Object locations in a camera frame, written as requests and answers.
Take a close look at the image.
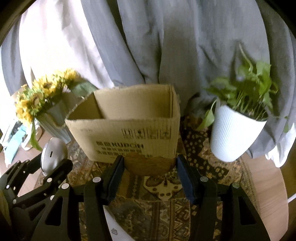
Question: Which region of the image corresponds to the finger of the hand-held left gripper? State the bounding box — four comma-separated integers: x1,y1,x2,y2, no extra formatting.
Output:
0,154,42,191
13,159,73,210

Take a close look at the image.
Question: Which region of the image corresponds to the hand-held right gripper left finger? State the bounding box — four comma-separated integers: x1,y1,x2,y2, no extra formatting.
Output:
35,155,125,241

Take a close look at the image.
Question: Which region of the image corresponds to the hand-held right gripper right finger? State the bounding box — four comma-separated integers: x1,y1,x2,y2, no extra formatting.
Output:
176,154,271,241

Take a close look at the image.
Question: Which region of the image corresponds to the silver oval gadget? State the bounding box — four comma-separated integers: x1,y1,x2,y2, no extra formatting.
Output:
41,137,68,176

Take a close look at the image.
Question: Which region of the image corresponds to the round case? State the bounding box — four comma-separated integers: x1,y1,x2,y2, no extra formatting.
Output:
124,153,176,176

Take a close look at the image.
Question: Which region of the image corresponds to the cardboard box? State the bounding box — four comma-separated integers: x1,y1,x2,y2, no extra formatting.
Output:
65,84,181,163

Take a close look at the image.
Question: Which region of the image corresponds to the blue cloth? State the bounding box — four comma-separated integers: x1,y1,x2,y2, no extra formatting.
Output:
5,125,27,163

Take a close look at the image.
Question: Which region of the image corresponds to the patterned fringed table runner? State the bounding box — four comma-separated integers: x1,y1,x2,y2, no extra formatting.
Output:
32,116,262,241

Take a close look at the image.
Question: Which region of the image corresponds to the grey-green ribbed vase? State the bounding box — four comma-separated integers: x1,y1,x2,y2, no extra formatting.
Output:
36,100,72,143

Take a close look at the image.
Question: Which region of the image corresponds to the white ribbed plant pot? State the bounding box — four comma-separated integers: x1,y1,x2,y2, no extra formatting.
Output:
210,105,267,163

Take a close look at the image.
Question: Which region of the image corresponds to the sunflower bouquet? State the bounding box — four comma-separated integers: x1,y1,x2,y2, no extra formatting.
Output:
15,68,99,151

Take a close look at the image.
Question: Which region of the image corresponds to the white sheer curtain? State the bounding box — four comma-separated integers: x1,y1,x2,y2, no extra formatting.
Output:
264,130,296,168

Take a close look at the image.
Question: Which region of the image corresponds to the grey curtain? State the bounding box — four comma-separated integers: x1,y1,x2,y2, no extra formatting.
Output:
0,21,26,93
81,0,296,163

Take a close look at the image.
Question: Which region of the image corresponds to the green leafy plant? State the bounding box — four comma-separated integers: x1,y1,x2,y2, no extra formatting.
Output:
196,43,290,133

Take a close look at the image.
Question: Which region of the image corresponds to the pale pink curtain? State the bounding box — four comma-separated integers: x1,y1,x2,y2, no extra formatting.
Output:
18,0,118,90

